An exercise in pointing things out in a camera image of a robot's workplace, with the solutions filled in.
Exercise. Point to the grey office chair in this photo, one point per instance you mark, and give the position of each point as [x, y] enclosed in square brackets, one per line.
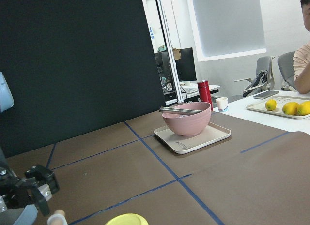
[264, 79]

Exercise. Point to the black monitor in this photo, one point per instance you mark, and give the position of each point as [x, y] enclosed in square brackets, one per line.
[185, 64]

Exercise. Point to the red bottle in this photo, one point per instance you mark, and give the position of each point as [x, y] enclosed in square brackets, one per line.
[204, 92]

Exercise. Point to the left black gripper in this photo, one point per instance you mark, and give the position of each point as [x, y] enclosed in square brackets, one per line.
[42, 184]

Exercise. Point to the yellow cup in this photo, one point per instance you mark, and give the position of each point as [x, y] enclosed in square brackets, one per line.
[128, 219]

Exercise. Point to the smartphone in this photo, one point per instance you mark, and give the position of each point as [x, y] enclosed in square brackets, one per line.
[266, 94]

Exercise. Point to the person in peach shirt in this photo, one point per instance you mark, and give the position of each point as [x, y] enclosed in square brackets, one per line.
[301, 58]

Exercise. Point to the lemon on tray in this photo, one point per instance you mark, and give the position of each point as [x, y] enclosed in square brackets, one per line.
[271, 105]
[303, 108]
[290, 108]

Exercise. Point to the metal tongs in bowl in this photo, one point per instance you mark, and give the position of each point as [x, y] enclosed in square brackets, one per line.
[172, 110]

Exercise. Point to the beige tray with lemons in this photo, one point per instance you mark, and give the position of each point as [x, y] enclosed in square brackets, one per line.
[281, 101]

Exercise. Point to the beige plastic tray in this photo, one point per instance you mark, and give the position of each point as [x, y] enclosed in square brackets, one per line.
[184, 144]

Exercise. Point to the aluminium frame post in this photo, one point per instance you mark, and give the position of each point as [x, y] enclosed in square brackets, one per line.
[167, 40]

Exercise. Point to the pink ribbed bowl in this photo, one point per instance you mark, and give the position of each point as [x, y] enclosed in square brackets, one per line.
[187, 124]

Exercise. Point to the white paper cup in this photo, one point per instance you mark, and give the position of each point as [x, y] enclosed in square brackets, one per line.
[222, 104]

